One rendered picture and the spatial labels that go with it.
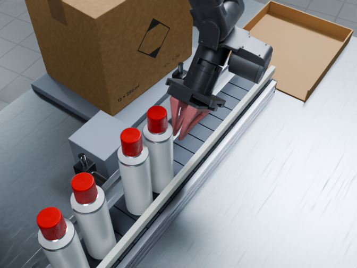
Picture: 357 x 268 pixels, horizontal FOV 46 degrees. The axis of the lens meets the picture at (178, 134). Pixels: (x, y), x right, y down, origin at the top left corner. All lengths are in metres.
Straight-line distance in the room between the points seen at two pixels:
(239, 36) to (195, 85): 0.11
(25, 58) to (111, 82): 1.73
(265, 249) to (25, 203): 0.49
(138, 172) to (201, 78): 0.20
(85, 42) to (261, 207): 0.49
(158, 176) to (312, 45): 0.68
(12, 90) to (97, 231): 1.84
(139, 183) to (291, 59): 0.65
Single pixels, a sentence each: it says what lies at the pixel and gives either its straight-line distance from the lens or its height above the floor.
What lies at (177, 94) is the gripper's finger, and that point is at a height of 1.05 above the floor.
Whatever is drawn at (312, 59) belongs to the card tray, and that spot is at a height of 0.83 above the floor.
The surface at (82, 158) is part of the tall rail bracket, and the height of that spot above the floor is 0.99.
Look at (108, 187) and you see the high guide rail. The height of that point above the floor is 0.96.
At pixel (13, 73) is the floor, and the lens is 2.57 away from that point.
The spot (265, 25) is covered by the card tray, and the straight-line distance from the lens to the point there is 1.32.
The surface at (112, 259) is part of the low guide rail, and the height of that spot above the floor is 0.91.
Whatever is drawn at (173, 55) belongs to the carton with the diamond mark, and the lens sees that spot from 1.08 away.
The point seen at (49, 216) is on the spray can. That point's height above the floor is 1.08.
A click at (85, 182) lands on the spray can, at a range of 0.61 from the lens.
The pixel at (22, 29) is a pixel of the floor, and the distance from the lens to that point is 2.88.
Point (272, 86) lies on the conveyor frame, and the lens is 1.05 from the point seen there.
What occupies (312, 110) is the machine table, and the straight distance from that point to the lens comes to 1.08.
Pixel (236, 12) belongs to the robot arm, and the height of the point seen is 1.19.
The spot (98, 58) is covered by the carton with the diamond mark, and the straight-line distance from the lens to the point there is 0.89.
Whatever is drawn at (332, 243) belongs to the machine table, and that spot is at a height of 0.83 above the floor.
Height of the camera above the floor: 1.58
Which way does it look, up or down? 49 degrees down
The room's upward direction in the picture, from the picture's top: straight up
